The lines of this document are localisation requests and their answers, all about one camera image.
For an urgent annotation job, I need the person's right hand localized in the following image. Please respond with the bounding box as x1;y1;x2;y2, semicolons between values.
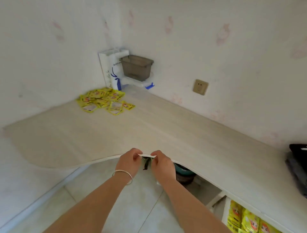
150;150;177;187

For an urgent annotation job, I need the person's left hand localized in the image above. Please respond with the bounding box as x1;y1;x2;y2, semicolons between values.
115;148;144;180

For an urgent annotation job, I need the white dotted pouch black strap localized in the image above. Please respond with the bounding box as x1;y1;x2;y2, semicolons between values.
139;155;158;171

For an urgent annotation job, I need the person's right forearm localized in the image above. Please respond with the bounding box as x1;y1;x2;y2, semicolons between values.
163;177;232;233

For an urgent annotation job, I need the person's left forearm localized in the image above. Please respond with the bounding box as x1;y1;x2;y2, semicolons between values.
43;173;133;233

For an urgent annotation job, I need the pile of yellow packets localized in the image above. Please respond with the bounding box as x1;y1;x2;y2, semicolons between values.
76;87;136;116

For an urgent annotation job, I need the grey translucent plastic container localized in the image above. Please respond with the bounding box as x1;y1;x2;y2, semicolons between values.
119;54;154;82

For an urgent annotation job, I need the white carton with blue print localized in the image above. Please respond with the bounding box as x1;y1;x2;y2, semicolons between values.
98;48;130;91

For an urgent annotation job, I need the yellow snack bag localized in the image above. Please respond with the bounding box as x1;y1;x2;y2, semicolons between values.
227;200;243;233
259;219;277;233
241;208;261;233

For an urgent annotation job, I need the black box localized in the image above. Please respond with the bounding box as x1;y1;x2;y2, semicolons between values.
289;143;307;165

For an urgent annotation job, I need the dark grey bag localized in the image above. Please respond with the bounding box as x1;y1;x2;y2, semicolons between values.
285;153;307;199

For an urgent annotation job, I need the silver bracelet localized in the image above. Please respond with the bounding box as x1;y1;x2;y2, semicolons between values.
112;169;133;186

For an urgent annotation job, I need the white shelf frame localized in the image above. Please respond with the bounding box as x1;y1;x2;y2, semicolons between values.
206;189;232;226

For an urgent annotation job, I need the beige wall socket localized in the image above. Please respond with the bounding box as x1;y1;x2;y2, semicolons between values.
193;79;209;96

